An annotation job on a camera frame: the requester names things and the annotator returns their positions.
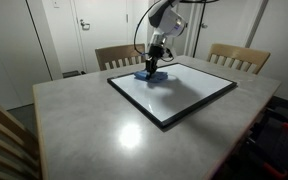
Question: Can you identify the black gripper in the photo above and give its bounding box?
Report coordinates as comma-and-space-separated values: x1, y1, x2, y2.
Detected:
145, 44, 167, 80

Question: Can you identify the light blue towel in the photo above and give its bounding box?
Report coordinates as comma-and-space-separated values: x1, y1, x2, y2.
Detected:
133, 69, 169, 83

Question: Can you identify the dark brown wooden chair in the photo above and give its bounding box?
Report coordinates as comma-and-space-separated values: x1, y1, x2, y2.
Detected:
94, 43, 147, 72

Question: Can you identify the white door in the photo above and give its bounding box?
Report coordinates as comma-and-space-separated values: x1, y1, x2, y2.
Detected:
71, 0, 131, 74

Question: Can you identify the light wooden chair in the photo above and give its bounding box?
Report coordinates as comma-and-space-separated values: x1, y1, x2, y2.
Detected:
206, 43, 272, 76

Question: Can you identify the brown slatted wooden chair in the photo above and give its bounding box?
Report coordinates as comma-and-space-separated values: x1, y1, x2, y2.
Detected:
0, 92, 41, 180

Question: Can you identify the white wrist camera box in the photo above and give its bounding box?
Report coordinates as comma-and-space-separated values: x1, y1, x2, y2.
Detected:
163, 46, 178, 63

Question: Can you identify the whiteboard with black frame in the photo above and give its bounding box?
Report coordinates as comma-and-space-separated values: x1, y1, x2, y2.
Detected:
106, 61, 238, 129

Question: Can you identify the silver door lever handle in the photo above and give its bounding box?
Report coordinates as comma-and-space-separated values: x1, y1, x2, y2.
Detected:
79, 18, 92, 31

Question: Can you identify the black clamp orange handle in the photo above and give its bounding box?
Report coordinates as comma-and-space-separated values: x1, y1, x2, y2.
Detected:
245, 136, 288, 180

